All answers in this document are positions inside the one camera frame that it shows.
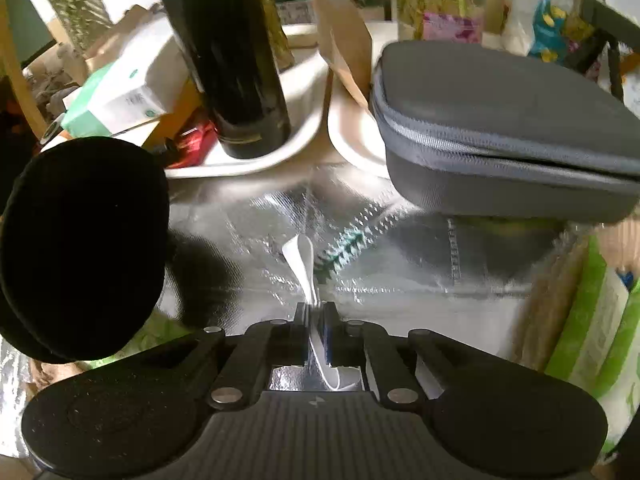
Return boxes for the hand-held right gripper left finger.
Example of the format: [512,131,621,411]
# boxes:
[135,304,308,408]

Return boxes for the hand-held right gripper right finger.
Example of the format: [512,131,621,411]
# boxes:
[324,302,506,408]

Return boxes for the white bottle brush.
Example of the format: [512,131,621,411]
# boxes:
[281,227,373,391]

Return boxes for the black earmuffs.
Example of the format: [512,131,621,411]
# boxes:
[0,136,171,365]

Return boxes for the green wet wipes packet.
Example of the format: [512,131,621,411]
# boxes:
[542,237,640,456]

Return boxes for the silver foil mat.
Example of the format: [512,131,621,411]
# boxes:
[0,160,601,411]

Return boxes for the white plastic tray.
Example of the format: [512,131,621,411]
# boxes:
[164,22,331,180]
[327,80,396,181]

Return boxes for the red snack packet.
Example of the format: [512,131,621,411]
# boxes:
[165,120,221,168]

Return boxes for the black thermos bottle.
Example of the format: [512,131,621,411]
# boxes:
[147,0,292,160]

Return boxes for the grey zip case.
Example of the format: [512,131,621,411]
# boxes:
[371,40,640,225]

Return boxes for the green and white box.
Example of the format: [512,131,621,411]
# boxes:
[60,62,168,138]

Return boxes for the purple floral packet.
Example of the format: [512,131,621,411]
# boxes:
[422,12,486,45]

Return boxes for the white bag with colourful print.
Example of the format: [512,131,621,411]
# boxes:
[500,0,608,61]

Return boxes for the black stand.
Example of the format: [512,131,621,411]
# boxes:
[565,0,640,106]

